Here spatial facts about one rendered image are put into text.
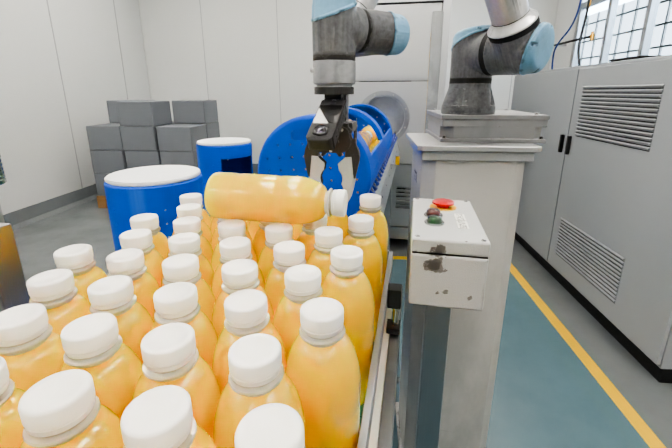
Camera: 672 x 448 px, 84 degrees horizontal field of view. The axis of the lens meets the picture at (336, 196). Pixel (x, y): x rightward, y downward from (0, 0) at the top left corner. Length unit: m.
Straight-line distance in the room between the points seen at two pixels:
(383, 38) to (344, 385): 0.56
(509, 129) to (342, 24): 0.64
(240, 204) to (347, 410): 0.30
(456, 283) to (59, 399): 0.43
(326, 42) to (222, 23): 5.73
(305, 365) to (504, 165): 0.86
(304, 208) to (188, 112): 4.27
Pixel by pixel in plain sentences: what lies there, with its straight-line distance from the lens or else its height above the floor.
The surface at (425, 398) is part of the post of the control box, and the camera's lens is 0.76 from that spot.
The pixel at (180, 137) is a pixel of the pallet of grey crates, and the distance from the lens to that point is 4.36.
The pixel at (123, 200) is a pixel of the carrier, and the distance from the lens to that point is 1.24.
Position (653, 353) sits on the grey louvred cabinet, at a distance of 2.35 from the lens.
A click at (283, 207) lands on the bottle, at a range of 0.52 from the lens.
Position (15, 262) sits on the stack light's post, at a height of 1.04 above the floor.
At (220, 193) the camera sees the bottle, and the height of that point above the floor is 1.15.
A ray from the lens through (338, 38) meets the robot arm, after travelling 0.66.
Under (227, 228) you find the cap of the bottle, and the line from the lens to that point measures 0.55.
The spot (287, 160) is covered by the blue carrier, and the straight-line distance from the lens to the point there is 0.92.
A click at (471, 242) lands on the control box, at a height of 1.10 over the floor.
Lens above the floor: 1.29
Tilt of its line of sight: 16 degrees down
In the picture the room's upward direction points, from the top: straight up
